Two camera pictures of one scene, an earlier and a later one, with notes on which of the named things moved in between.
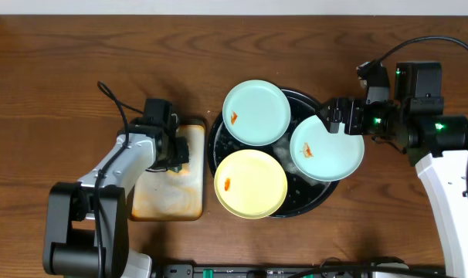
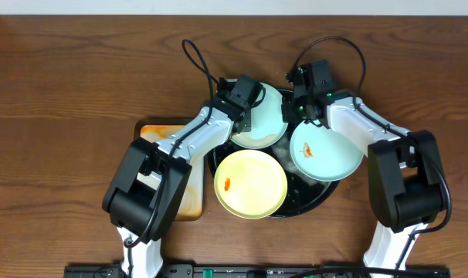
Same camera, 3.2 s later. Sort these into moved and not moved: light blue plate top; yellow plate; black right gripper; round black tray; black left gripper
Moved: black right gripper; black left gripper
Not moved: light blue plate top; yellow plate; round black tray
